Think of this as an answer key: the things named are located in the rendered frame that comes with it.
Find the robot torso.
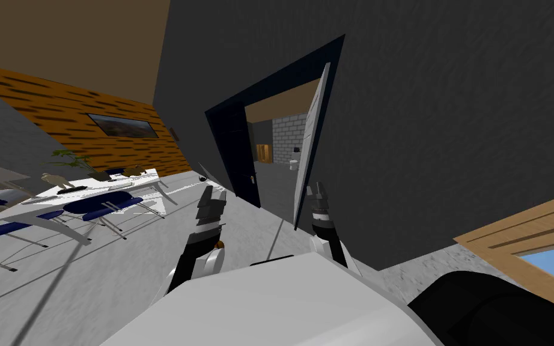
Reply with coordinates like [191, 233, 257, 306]
[98, 252, 447, 346]

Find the wooden framed window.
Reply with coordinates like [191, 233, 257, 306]
[452, 187, 554, 322]

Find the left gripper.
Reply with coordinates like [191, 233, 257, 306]
[195, 184, 228, 228]

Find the brown wooden cabinet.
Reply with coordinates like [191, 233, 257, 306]
[255, 142, 275, 165]

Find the white table with plant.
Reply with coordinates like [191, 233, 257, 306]
[0, 149, 179, 247]

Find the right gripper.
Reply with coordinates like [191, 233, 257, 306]
[305, 181, 332, 218]

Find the pale grey door leaf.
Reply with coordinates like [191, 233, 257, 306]
[293, 62, 332, 232]

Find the dark door leaf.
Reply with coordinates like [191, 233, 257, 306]
[204, 103, 262, 209]

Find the landscape picture on wall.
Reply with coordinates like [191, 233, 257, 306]
[87, 113, 160, 140]

